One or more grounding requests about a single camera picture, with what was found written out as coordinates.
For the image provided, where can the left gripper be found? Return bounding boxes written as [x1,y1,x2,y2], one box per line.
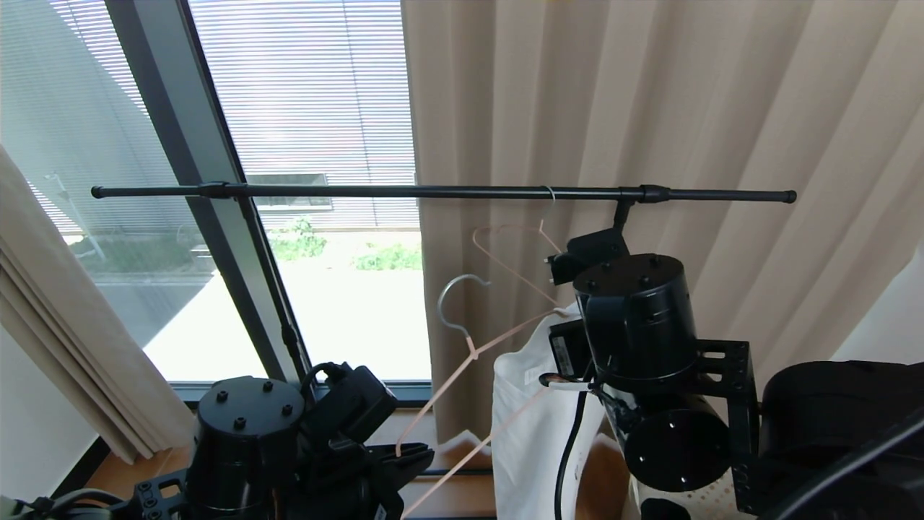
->
[285,437,409,520]

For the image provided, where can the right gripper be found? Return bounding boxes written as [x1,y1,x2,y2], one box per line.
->
[549,318,730,493]

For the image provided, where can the white printed t-shirt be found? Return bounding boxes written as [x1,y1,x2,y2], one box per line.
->
[492,303,614,520]

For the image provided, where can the pink clothes hanger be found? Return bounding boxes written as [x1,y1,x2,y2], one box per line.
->
[393,273,575,520]
[473,184,578,310]

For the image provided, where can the white laundry basket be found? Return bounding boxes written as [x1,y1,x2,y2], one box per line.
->
[629,473,738,520]

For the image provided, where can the black clothes rack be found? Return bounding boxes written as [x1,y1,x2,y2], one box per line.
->
[90,183,797,479]

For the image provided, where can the black shorts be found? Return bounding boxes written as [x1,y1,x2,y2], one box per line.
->
[641,498,690,520]

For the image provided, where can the beige curtain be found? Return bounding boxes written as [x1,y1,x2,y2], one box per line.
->
[0,144,196,464]
[402,0,924,445]

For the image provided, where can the window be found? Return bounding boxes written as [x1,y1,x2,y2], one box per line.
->
[0,0,434,405]

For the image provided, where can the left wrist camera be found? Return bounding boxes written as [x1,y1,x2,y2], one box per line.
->
[300,363,399,443]

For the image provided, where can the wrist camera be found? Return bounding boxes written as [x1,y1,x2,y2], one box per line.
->
[300,363,399,443]
[545,227,629,286]

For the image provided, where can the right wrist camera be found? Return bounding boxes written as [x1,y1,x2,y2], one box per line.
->
[545,227,629,286]

